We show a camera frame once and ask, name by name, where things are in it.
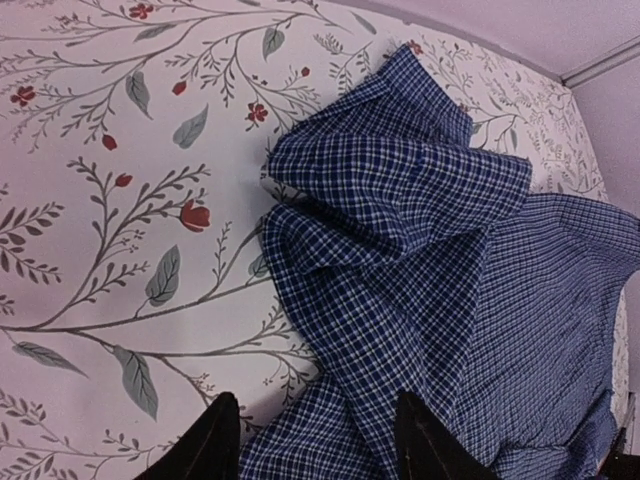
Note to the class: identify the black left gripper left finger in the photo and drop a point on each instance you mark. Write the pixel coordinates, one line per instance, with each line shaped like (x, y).
(209, 449)

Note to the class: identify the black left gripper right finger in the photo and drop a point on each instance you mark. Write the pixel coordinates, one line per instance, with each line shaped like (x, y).
(425, 447)

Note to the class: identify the blue plaid button shirt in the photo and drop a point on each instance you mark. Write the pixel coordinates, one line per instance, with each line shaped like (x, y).
(415, 262)

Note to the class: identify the floral patterned table cloth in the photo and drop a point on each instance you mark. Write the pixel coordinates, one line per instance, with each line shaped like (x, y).
(133, 288)

